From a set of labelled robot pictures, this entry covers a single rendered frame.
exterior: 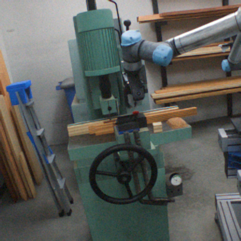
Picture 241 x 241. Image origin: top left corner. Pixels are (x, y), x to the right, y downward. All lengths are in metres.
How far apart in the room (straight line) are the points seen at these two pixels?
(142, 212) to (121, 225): 0.13
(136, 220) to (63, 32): 2.74
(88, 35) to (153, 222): 1.04
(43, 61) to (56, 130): 0.99
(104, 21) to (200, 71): 2.80
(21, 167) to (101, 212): 1.37
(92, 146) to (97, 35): 0.51
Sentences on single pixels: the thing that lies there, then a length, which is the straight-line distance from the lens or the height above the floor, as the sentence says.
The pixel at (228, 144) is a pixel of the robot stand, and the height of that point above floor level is 0.72.
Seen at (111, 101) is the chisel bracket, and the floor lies 1.06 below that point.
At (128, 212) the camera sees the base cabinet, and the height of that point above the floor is 0.48.
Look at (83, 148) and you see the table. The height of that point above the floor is 0.89.
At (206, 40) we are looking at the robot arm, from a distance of 1.01.
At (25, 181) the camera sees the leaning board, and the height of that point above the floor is 0.19.
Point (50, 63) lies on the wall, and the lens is 3.66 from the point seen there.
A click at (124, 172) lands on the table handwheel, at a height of 0.84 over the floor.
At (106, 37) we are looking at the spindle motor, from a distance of 1.24.
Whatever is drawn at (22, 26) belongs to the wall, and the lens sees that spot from 3.73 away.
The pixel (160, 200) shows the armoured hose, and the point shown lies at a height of 0.60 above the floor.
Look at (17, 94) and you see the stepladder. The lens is 1.99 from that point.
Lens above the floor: 1.36
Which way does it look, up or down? 18 degrees down
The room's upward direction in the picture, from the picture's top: 9 degrees counter-clockwise
